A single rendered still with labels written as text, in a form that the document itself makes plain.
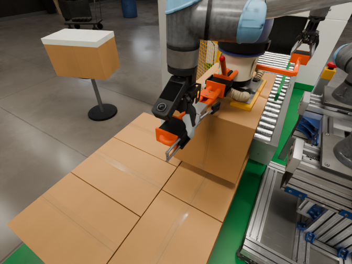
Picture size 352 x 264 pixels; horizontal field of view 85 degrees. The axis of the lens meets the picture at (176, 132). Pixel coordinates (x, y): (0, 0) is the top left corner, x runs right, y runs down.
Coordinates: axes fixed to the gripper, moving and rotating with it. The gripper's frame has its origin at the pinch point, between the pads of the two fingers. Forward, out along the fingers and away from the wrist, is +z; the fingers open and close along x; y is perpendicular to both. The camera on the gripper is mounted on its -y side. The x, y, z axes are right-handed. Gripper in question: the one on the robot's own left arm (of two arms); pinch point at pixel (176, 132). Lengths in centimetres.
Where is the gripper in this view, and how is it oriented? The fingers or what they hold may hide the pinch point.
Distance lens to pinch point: 58.0
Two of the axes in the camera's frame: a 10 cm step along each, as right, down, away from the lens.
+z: -0.2, 7.5, 6.6
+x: -8.6, -3.5, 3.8
